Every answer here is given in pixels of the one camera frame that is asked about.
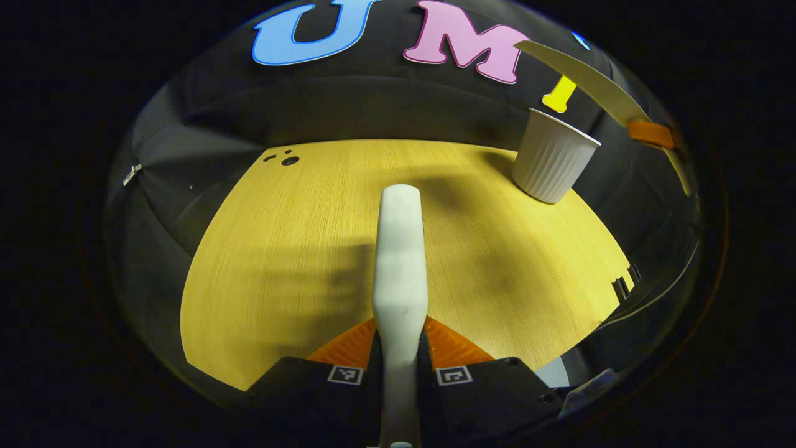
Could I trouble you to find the small white broom black bristles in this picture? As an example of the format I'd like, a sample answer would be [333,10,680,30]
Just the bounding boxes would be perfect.
[371,184,430,448]

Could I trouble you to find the white dustpan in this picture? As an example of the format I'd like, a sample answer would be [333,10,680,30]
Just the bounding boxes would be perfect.
[515,40,694,197]

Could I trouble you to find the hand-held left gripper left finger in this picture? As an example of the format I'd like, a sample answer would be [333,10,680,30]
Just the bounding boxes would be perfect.
[246,317,383,448]

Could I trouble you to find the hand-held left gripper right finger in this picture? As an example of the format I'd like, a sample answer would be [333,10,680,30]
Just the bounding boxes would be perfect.
[418,315,563,448]

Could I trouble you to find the black backdrop cloth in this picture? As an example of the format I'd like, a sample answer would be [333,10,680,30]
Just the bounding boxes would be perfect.
[106,0,703,349]

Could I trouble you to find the white ribbed garbage bin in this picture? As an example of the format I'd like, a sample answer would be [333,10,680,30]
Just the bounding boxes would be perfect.
[511,107,603,205]

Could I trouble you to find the wooden desktop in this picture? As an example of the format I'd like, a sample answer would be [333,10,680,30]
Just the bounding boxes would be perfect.
[180,138,636,393]

